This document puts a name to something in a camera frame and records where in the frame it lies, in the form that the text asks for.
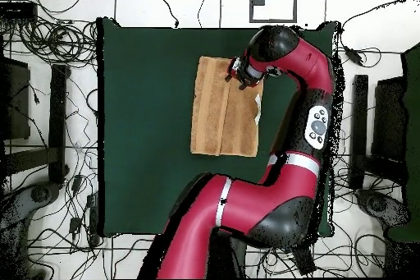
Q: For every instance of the orange terry towel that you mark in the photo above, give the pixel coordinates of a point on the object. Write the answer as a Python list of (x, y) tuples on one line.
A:
[(223, 119)]

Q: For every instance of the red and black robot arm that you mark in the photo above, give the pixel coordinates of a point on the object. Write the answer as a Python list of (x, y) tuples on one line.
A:
[(288, 178)]

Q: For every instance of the flat black device box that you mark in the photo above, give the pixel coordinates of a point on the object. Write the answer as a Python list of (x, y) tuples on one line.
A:
[(18, 10)]

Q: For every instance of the dark green table cloth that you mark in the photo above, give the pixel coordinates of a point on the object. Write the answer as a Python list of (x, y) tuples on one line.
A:
[(147, 96)]

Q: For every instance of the black stand bar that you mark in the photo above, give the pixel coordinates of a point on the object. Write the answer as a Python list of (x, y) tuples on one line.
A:
[(360, 112), (58, 122)]

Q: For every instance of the large black box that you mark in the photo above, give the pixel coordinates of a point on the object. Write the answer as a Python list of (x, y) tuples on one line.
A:
[(16, 102), (390, 112)]

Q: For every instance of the small black power adapter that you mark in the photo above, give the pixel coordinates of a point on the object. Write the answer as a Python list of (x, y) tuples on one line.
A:
[(75, 224), (77, 183)]

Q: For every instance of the grey floor frame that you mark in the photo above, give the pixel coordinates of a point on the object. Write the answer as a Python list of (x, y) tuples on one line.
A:
[(272, 21)]

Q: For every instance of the pedestal leg with round foot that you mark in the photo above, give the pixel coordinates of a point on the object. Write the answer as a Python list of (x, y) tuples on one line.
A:
[(377, 204), (39, 194)]

